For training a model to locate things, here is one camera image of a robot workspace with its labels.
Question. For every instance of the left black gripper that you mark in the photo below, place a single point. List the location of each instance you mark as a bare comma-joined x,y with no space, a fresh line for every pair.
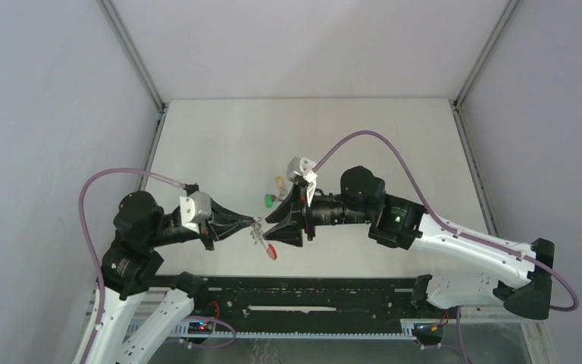
207,229

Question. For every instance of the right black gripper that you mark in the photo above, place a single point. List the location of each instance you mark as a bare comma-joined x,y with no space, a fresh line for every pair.
308,218

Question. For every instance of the green tag key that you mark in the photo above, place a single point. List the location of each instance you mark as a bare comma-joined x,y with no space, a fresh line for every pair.
271,199

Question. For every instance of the metal keyring holder red handle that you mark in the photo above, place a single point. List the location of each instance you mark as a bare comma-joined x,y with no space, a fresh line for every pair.
257,234

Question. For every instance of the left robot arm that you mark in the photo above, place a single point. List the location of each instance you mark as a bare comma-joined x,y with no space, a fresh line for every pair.
129,266

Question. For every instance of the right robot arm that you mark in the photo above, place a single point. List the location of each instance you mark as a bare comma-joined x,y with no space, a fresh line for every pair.
510,274

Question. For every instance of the yellow tag key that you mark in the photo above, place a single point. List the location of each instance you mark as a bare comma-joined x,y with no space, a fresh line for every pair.
281,187

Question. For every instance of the electronics board with leds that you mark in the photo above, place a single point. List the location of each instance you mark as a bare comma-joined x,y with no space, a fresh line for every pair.
200,328

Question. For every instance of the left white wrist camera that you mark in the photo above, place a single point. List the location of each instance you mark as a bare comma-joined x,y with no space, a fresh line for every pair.
194,210

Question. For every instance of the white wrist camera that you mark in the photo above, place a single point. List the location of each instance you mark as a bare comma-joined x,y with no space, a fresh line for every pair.
301,171
194,210

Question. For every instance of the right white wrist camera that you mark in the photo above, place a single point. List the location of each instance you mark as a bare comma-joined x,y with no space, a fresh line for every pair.
301,171

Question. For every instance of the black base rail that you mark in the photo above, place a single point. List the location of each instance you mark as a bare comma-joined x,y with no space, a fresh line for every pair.
348,306

